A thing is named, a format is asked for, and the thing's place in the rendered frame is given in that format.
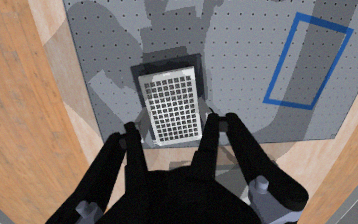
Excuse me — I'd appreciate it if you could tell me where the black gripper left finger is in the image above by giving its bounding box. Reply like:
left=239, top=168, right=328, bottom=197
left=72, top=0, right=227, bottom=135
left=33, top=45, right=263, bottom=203
left=45, top=107, right=153, bottom=224

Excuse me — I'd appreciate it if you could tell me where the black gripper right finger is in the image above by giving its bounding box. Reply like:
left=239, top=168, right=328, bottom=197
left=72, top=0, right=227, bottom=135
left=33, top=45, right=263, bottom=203
left=178, top=97, right=309, bottom=224

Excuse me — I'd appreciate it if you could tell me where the blue tape outline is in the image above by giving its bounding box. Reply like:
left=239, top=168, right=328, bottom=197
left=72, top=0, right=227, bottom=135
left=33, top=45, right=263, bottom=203
left=262, top=12, right=354, bottom=110

